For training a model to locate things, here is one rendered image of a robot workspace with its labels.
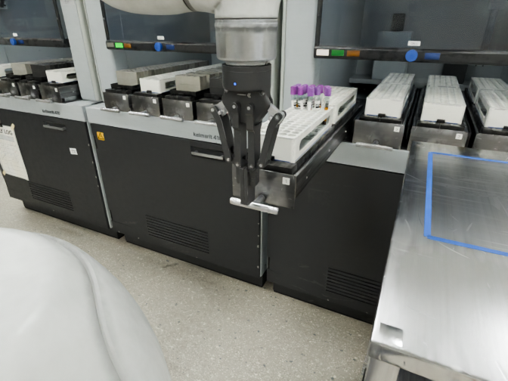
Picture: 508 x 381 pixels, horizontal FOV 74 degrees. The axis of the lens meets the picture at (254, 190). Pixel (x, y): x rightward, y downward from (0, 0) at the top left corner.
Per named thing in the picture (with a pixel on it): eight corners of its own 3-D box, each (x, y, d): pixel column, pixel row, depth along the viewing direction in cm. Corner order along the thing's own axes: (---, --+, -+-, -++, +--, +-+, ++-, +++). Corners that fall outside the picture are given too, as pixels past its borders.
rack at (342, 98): (326, 103, 119) (328, 85, 116) (355, 106, 115) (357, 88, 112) (298, 124, 95) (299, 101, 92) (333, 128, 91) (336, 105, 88)
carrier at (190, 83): (204, 93, 128) (202, 76, 125) (201, 94, 126) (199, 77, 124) (178, 90, 133) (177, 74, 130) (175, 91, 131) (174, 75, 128)
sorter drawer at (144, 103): (221, 87, 190) (221, 69, 186) (243, 88, 185) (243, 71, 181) (125, 116, 132) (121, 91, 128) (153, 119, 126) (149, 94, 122)
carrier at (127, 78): (142, 87, 140) (140, 71, 137) (138, 88, 138) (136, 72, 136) (121, 85, 145) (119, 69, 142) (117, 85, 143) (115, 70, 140)
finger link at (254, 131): (255, 99, 55) (262, 100, 54) (255, 163, 60) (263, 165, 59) (243, 103, 52) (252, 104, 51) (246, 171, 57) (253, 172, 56)
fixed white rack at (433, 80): (425, 90, 144) (429, 74, 141) (452, 91, 140) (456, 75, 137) (422, 103, 120) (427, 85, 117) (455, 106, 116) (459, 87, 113)
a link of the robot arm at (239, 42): (233, 20, 54) (234, 60, 57) (201, 19, 47) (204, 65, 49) (287, 20, 50) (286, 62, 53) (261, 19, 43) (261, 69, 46)
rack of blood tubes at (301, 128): (295, 125, 94) (297, 103, 91) (331, 130, 90) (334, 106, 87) (247, 161, 70) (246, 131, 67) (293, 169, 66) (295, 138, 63)
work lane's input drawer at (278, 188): (322, 119, 126) (324, 95, 122) (360, 124, 120) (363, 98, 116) (221, 205, 67) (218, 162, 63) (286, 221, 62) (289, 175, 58)
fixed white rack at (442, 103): (422, 103, 119) (426, 85, 116) (455, 106, 115) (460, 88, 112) (419, 125, 95) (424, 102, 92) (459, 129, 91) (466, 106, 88)
